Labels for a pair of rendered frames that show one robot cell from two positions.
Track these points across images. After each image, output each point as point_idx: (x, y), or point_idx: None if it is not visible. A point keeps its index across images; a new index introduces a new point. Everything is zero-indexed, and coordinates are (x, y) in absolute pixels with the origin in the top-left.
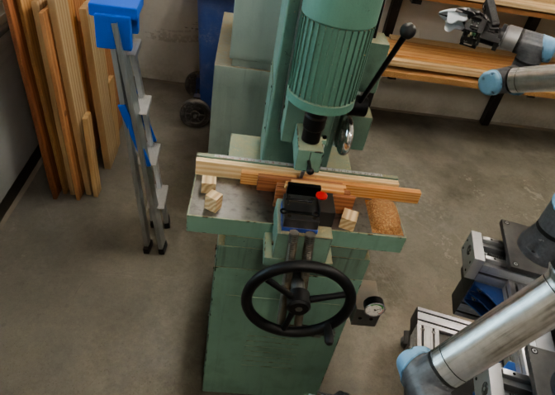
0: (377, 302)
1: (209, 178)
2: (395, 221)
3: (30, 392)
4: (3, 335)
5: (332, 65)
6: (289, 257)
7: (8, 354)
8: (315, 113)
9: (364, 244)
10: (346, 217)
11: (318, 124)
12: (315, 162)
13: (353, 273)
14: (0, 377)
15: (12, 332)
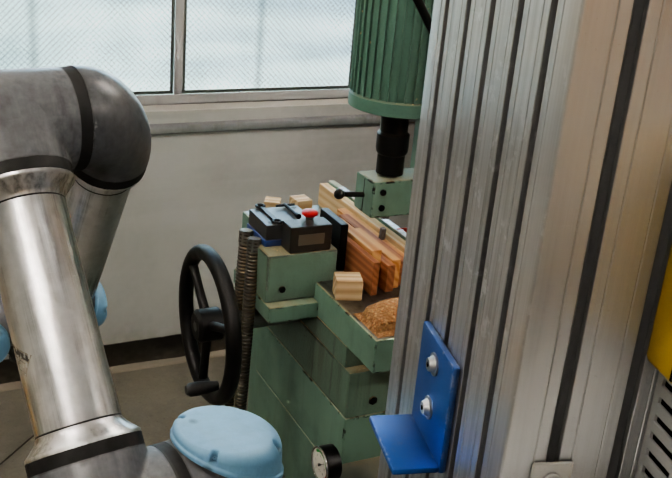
0: (321, 448)
1: (303, 197)
2: (385, 313)
3: (148, 443)
4: (199, 398)
5: (361, 34)
6: (236, 267)
7: (181, 411)
8: (349, 103)
9: (343, 332)
10: (338, 274)
11: (380, 139)
12: (367, 197)
13: (336, 393)
14: (152, 418)
15: (207, 402)
